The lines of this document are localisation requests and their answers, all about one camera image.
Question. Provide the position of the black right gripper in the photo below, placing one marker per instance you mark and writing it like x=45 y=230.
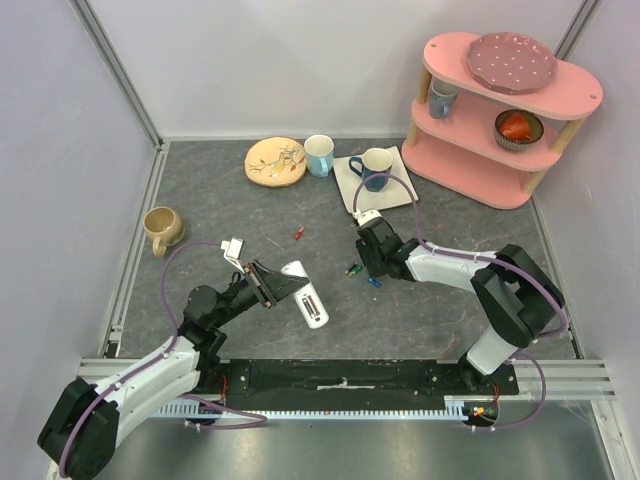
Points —
x=373 y=250

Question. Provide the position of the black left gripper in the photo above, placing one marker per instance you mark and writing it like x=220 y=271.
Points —
x=270 y=287

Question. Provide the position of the white remote control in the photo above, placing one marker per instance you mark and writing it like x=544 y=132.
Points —
x=309 y=290

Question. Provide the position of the black battery with orange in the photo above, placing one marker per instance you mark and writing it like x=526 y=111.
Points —
x=311 y=307

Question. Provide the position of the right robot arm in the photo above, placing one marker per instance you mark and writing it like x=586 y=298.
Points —
x=517 y=297

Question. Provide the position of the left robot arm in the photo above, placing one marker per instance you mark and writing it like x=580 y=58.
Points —
x=90 y=420

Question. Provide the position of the blue battery lower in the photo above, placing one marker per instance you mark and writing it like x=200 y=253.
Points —
x=373 y=282

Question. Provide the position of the black silver battery lower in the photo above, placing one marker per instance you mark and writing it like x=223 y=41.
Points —
x=350 y=270

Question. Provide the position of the dark blue mug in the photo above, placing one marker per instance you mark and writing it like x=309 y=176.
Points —
x=374 y=164

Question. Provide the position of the beige floral plate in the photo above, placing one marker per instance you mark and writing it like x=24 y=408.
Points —
x=275 y=162

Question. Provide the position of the light blue mug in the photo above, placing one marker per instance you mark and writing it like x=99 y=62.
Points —
x=319 y=151

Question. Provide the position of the beige mug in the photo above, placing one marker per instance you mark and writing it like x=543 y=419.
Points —
x=164 y=227

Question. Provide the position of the pink three-tier shelf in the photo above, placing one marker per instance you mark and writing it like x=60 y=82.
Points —
x=494 y=113

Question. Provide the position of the blue grey mug on shelf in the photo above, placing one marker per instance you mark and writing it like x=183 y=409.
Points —
x=441 y=98

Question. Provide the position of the red cup in bowl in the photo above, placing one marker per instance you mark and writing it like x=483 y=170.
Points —
x=516 y=128

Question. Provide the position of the dark patterned bowl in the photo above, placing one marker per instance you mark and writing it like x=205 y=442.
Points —
x=537 y=131

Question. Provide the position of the purple dotted plate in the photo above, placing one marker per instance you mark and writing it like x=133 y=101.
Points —
x=510 y=63

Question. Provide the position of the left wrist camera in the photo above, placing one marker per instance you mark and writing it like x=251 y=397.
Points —
x=232 y=252

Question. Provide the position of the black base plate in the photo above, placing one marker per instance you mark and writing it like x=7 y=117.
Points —
x=237 y=377

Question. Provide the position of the slotted cable duct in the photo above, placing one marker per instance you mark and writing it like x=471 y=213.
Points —
x=448 y=410

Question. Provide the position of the aluminium frame rail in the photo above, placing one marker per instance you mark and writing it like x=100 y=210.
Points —
x=107 y=51

